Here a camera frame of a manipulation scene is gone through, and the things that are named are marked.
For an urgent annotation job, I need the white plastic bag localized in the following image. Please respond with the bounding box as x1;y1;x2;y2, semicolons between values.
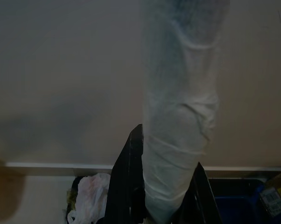
65;172;112;224

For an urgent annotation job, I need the blue plastic dustpan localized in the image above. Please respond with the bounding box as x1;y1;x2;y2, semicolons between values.
210;178;266;224

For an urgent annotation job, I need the white brush with cloth-wrapped handle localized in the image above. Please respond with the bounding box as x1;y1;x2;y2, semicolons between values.
140;0;232;224

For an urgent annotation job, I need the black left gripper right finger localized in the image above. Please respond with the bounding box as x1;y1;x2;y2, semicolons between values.
176;161;225;224

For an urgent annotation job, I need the brown cardboard box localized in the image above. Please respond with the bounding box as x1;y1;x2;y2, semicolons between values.
258;171;281;219

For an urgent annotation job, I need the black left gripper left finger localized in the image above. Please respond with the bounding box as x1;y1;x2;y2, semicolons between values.
105;123;148;224

